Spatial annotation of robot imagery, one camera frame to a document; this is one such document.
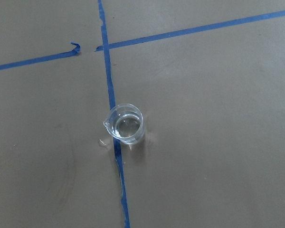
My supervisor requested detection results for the small clear glass beaker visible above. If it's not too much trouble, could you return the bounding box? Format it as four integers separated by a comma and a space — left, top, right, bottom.
103, 104, 145, 145

